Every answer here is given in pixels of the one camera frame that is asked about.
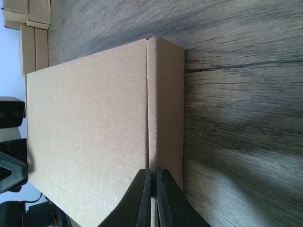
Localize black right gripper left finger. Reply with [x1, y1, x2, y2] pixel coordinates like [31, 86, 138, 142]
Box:
[100, 169, 152, 227]

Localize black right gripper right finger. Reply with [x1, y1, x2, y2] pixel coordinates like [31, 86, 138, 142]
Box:
[156, 168, 210, 227]

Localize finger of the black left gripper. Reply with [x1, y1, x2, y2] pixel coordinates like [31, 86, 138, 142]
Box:
[0, 152, 28, 193]

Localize cardboard box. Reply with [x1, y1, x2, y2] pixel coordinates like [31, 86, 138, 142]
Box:
[26, 37, 185, 227]
[19, 26, 48, 75]
[26, 0, 51, 30]
[1, 0, 28, 30]

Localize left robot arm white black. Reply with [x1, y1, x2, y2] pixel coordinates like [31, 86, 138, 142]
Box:
[0, 152, 72, 227]

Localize folded cardboard box front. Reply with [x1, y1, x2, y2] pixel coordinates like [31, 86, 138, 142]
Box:
[19, 26, 48, 75]

